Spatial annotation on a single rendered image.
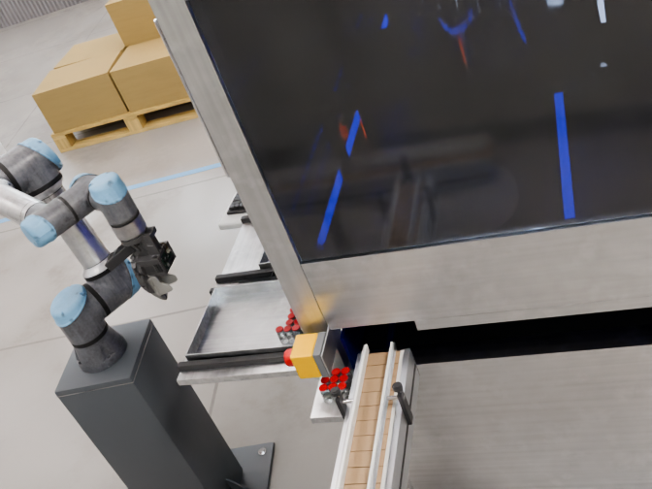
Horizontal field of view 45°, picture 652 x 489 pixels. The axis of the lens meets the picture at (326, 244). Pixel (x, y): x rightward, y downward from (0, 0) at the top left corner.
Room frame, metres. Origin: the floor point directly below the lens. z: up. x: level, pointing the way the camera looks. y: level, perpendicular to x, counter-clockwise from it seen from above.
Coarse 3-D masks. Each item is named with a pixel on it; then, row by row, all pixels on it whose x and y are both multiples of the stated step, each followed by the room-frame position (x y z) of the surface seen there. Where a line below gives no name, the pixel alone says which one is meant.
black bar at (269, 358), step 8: (280, 352) 1.48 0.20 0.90; (200, 360) 1.57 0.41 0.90; (208, 360) 1.56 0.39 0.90; (216, 360) 1.55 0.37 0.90; (224, 360) 1.53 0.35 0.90; (232, 360) 1.52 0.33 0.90; (240, 360) 1.51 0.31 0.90; (248, 360) 1.50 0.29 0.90; (256, 360) 1.49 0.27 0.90; (264, 360) 1.48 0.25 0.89; (272, 360) 1.48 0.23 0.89; (280, 360) 1.47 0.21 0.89; (184, 368) 1.57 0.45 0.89; (192, 368) 1.57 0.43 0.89; (200, 368) 1.56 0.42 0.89; (208, 368) 1.55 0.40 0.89; (216, 368) 1.54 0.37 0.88
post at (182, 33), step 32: (160, 0) 1.37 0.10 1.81; (192, 32) 1.36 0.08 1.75; (192, 64) 1.37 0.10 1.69; (192, 96) 1.38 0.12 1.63; (224, 96) 1.36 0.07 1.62; (224, 128) 1.37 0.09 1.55; (224, 160) 1.38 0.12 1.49; (256, 160) 1.36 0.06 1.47; (256, 192) 1.37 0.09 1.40; (256, 224) 1.38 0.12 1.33; (288, 256) 1.36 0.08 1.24; (288, 288) 1.38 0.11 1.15; (320, 320) 1.36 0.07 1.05
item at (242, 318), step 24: (216, 288) 1.82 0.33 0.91; (240, 288) 1.80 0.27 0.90; (264, 288) 1.77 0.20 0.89; (216, 312) 1.76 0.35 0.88; (240, 312) 1.72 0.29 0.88; (264, 312) 1.68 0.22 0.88; (288, 312) 1.64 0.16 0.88; (216, 336) 1.66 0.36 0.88; (240, 336) 1.62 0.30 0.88; (264, 336) 1.59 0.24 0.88; (192, 360) 1.59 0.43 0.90
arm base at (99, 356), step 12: (108, 324) 1.93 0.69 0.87; (108, 336) 1.88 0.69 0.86; (120, 336) 1.92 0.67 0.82; (84, 348) 1.85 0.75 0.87; (96, 348) 1.85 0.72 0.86; (108, 348) 1.86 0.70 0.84; (120, 348) 1.87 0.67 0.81; (84, 360) 1.85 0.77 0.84; (96, 360) 1.84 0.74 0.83; (108, 360) 1.84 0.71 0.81; (96, 372) 1.84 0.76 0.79
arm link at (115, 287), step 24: (24, 144) 2.06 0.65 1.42; (0, 168) 1.99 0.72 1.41; (24, 168) 2.00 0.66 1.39; (48, 168) 2.02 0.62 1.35; (24, 192) 2.00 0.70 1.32; (48, 192) 2.00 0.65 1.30; (72, 240) 1.98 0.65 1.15; (96, 240) 1.99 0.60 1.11; (96, 264) 1.96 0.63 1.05; (120, 264) 1.98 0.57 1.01; (96, 288) 1.93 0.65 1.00; (120, 288) 1.93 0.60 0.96
